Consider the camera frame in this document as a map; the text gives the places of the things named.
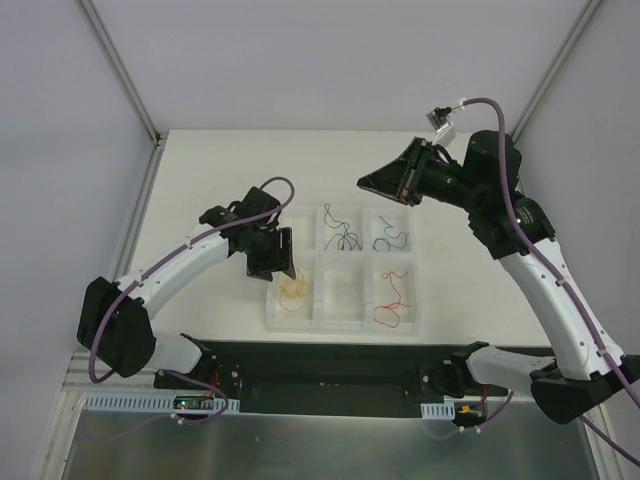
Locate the right white cable duct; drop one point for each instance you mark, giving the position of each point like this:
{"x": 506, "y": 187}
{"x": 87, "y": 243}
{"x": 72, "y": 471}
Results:
{"x": 445, "y": 411}

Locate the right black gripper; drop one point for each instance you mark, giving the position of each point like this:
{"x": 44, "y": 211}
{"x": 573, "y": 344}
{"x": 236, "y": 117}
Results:
{"x": 415, "y": 171}

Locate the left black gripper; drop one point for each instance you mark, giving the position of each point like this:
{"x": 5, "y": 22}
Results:
{"x": 273, "y": 251}

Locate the left aluminium corner post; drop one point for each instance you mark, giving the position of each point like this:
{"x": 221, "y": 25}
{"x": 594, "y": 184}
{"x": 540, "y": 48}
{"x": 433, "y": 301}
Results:
{"x": 118, "y": 69}

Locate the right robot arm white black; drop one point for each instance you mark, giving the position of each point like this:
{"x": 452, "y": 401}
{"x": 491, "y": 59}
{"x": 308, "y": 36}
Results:
{"x": 586, "y": 367}

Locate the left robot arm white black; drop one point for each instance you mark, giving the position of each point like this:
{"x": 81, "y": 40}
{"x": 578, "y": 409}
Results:
{"x": 115, "y": 324}

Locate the white six-compartment tray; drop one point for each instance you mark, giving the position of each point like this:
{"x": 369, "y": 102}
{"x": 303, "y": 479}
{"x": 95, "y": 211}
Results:
{"x": 357, "y": 272}

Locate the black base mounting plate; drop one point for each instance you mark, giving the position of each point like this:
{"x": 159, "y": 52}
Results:
{"x": 379, "y": 381}

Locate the aluminium corner post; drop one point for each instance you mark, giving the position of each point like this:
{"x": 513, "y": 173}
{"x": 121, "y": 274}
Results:
{"x": 577, "y": 31}
{"x": 118, "y": 69}

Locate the left white cable duct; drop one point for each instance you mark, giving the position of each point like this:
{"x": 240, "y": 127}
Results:
{"x": 159, "y": 403}

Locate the white cable duct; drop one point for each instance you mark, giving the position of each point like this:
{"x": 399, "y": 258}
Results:
{"x": 445, "y": 411}
{"x": 159, "y": 403}

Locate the right aluminium corner post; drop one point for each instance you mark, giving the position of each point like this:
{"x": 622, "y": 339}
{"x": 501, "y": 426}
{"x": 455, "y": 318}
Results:
{"x": 577, "y": 31}

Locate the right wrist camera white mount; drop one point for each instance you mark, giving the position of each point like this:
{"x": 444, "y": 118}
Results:
{"x": 441, "y": 123}

